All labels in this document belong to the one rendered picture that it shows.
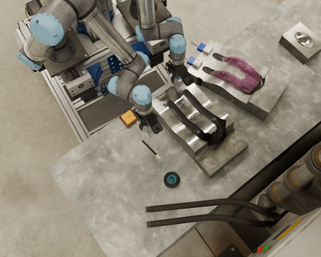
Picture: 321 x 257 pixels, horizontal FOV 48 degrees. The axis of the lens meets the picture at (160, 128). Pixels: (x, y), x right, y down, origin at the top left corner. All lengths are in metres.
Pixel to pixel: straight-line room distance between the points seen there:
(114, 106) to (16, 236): 1.15
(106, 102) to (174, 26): 1.16
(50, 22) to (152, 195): 0.97
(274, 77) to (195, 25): 1.43
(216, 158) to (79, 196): 0.72
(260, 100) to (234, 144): 0.27
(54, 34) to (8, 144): 1.80
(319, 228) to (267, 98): 0.92
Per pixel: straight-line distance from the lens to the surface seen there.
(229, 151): 1.86
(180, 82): 1.93
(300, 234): 1.20
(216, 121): 1.85
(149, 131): 1.78
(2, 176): 2.97
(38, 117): 3.04
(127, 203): 1.85
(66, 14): 1.37
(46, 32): 1.36
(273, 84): 2.01
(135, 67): 1.56
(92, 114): 2.69
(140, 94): 1.47
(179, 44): 1.64
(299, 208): 1.68
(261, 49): 2.25
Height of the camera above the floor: 2.60
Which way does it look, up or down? 68 degrees down
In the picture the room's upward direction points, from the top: 4 degrees counter-clockwise
